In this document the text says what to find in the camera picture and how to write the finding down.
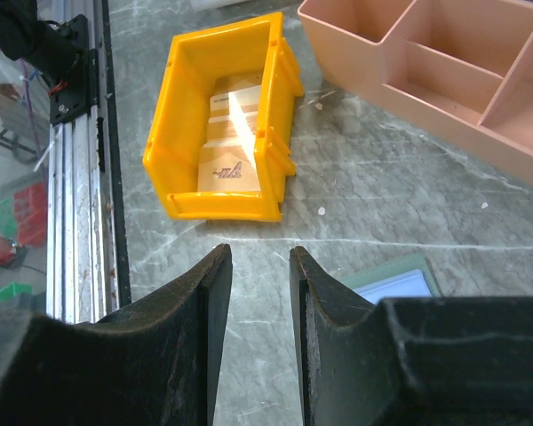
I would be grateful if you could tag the yellow bin with cards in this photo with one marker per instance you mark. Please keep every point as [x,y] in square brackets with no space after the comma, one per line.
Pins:
[219,143]

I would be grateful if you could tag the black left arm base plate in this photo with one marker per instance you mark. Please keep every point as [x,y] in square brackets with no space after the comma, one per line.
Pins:
[78,91]

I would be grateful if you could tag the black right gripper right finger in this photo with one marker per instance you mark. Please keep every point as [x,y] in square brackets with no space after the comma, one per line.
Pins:
[408,361]

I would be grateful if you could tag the peach plastic file organizer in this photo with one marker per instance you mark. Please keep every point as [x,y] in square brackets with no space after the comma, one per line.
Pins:
[461,70]

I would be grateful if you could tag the aluminium frame rail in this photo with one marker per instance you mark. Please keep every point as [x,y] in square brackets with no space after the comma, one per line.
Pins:
[88,272]

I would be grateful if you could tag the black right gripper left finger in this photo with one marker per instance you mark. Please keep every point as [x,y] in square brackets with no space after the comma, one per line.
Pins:
[153,362]

